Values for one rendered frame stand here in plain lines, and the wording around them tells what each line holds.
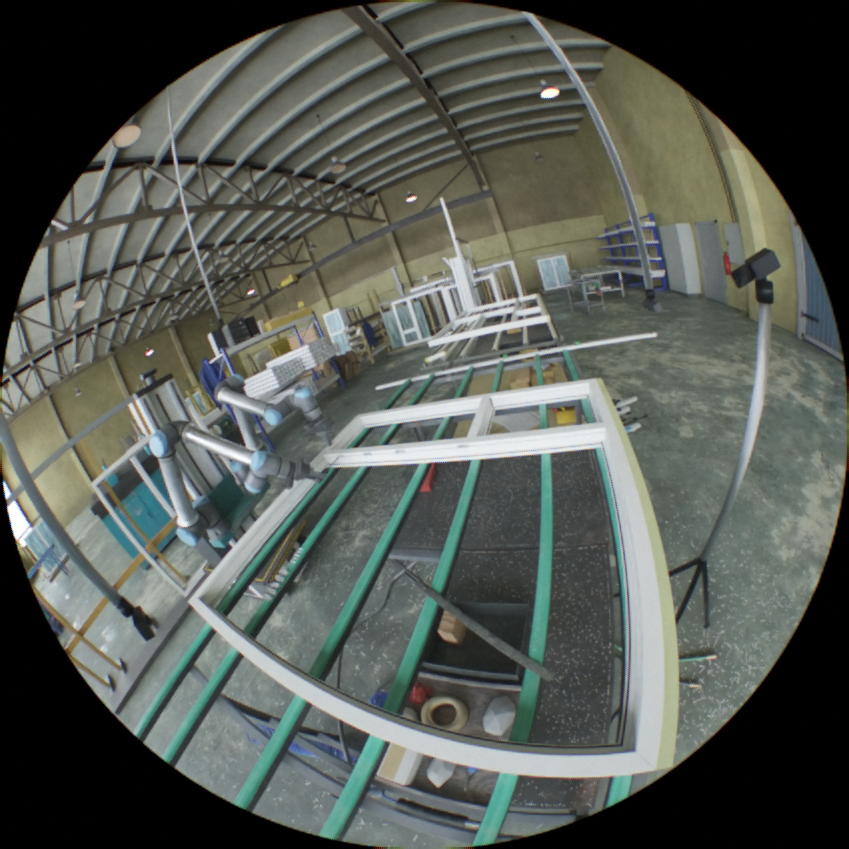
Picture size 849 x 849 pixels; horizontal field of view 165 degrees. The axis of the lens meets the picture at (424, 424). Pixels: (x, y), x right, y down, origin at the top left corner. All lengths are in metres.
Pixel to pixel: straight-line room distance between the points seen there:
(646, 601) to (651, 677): 0.17
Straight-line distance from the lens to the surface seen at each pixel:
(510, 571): 1.14
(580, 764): 0.62
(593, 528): 1.24
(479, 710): 0.97
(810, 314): 6.70
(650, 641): 0.67
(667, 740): 0.65
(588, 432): 1.15
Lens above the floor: 1.55
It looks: 25 degrees down
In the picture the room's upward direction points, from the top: 20 degrees counter-clockwise
